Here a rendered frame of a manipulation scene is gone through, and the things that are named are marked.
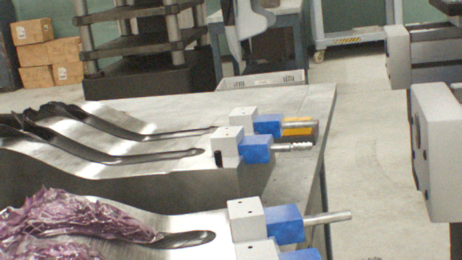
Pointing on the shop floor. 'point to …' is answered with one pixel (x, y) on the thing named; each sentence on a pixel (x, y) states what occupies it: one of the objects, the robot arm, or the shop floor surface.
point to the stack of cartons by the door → (47, 55)
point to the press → (146, 51)
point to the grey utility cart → (319, 38)
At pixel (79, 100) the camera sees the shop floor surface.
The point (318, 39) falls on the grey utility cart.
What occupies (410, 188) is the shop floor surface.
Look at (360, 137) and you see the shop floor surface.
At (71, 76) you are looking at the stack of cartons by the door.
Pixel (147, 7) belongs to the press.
